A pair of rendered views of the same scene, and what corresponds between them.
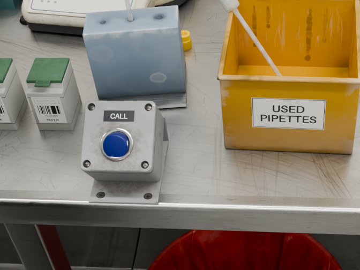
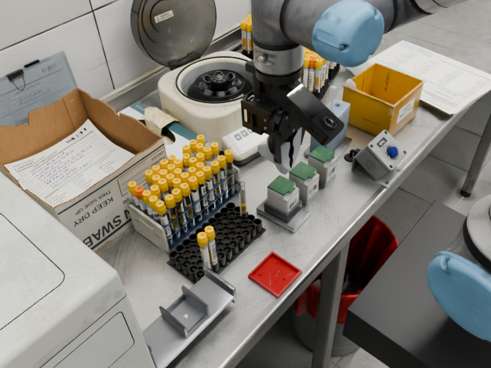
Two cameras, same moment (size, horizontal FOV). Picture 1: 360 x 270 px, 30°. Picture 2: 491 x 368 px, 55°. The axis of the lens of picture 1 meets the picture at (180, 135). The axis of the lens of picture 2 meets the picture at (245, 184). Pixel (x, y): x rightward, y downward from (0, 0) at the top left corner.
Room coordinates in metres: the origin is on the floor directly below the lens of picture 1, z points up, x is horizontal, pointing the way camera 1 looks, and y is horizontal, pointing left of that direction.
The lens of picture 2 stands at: (0.32, 0.84, 1.57)
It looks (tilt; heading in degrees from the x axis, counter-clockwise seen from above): 44 degrees down; 302
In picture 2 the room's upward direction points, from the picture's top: 4 degrees counter-clockwise
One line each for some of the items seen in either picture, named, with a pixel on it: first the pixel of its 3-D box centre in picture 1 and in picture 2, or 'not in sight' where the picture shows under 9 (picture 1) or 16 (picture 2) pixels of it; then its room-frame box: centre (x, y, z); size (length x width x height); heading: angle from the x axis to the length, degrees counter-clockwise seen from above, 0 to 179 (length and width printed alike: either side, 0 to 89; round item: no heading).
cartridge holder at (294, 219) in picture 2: not in sight; (283, 208); (0.59, 0.26, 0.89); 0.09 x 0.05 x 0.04; 170
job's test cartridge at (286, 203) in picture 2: not in sight; (283, 198); (0.59, 0.26, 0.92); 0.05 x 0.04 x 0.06; 170
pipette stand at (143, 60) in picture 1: (137, 57); (329, 131); (0.59, 0.03, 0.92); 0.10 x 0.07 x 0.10; 84
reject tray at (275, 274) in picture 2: not in sight; (275, 274); (0.54, 0.40, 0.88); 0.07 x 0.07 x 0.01; 78
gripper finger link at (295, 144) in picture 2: not in sight; (282, 144); (0.60, 0.24, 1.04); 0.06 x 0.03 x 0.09; 170
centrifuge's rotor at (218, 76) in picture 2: not in sight; (220, 89); (0.86, 0.05, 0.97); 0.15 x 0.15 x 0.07
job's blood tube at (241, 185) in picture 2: not in sight; (242, 203); (0.65, 0.31, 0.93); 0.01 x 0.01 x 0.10
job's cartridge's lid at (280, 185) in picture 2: not in sight; (283, 185); (0.59, 0.26, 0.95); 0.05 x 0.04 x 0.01; 170
